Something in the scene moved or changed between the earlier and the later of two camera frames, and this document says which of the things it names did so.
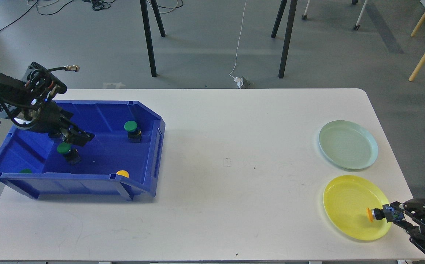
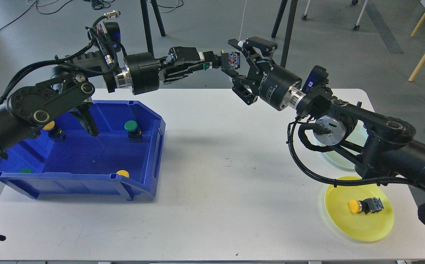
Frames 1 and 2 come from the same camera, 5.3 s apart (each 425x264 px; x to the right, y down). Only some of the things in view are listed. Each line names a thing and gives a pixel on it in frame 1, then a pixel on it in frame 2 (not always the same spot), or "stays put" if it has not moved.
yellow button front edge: (123, 173) stays put
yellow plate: (346, 199) stays put
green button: (63, 147) -> (227, 60)
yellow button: (375, 213) -> (368, 206)
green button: (134, 135) stays put
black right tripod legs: (285, 47) stays put
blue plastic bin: (124, 155) stays put
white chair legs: (356, 27) stays put
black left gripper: (52, 119) -> (144, 69)
